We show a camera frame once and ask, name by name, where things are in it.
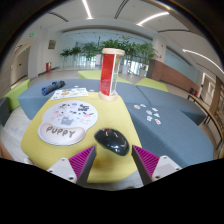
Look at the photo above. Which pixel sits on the white sticker sheet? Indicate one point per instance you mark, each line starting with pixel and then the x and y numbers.
pixel 68 94

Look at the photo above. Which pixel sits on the small sticker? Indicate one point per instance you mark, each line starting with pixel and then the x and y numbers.
pixel 156 115
pixel 143 105
pixel 149 118
pixel 154 109
pixel 157 121
pixel 137 106
pixel 149 112

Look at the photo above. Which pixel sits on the black computer mouse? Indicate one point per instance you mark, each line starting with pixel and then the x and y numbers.
pixel 111 141

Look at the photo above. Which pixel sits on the green exit sign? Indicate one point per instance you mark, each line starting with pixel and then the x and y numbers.
pixel 31 34

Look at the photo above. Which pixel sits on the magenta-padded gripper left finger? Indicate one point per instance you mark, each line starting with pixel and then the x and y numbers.
pixel 63 168

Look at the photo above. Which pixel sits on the dark grey small ottoman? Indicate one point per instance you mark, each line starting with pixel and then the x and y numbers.
pixel 3 111

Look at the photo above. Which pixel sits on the pale door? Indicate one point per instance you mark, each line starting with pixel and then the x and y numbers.
pixel 22 65

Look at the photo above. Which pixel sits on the row of potted plants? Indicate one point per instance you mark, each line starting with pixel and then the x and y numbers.
pixel 90 50

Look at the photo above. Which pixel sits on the long grey upholstered bench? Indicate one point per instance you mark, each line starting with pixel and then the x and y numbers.
pixel 30 96

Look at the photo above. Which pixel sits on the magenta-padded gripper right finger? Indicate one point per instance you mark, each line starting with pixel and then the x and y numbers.
pixel 165 166

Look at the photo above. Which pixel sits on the folded blue umbrella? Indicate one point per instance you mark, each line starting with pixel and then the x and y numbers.
pixel 51 88

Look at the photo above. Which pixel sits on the person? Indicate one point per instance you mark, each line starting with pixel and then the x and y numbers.
pixel 4 151

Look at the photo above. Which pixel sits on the red fire extinguisher box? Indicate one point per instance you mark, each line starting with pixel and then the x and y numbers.
pixel 48 67

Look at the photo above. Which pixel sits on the wooden frame chair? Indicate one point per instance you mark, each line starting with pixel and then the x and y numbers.
pixel 209 111

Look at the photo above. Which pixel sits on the framed wall plaque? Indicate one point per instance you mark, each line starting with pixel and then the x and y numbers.
pixel 51 44

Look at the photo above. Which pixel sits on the green upholstered ottoman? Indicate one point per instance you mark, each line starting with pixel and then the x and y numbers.
pixel 88 75
pixel 16 95
pixel 151 83

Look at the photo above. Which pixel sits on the yellow-green upholstered ottoman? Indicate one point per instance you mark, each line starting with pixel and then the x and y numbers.
pixel 113 116

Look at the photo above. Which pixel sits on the ceiling strip lights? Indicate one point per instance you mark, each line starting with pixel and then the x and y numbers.
pixel 87 10

